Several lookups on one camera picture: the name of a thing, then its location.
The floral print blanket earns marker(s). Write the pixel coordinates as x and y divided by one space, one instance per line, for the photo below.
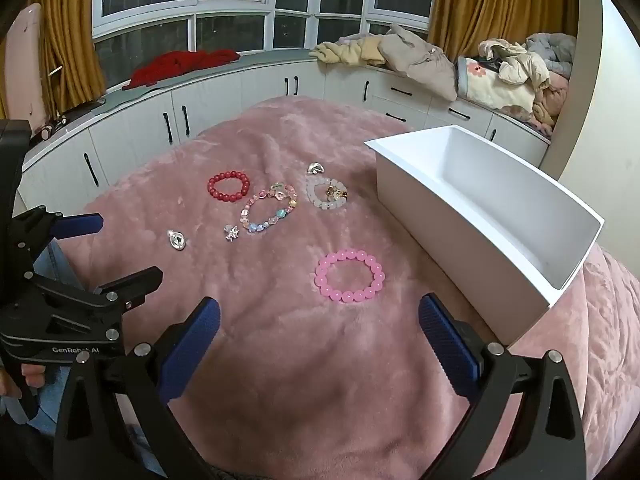
485 85

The yellow curtain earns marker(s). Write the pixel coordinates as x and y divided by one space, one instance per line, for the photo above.
70 35
500 0

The cream jacket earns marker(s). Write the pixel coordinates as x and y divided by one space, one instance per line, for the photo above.
520 67

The white framed bay window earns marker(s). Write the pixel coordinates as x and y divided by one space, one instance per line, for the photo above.
195 10

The white rectangular box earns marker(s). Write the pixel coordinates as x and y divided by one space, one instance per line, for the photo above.
450 220

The person's left hand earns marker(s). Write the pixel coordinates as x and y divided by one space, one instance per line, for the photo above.
32 375

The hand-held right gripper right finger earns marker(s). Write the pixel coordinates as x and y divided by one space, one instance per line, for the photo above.
447 345

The pink fluffy blanket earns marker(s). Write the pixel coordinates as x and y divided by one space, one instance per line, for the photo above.
300 385

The red cloth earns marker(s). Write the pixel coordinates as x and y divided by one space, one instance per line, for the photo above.
175 65

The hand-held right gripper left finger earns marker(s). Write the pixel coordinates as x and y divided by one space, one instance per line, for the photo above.
197 340

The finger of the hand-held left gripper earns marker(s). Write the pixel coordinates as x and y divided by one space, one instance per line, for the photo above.
140 282
80 224

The pale yellow cloth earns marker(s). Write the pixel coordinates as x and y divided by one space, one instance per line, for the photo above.
350 52

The silver heart pendant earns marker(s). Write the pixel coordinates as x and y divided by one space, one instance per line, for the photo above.
315 168

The beige garment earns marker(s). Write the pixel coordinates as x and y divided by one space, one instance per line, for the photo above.
420 65

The pink folded blanket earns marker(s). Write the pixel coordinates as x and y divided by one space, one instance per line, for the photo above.
550 100

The silver oval pendant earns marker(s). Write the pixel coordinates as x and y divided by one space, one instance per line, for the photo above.
177 241

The grey quilt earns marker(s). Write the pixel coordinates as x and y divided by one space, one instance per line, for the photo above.
555 47

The pink board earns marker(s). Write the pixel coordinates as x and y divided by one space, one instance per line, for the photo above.
27 60

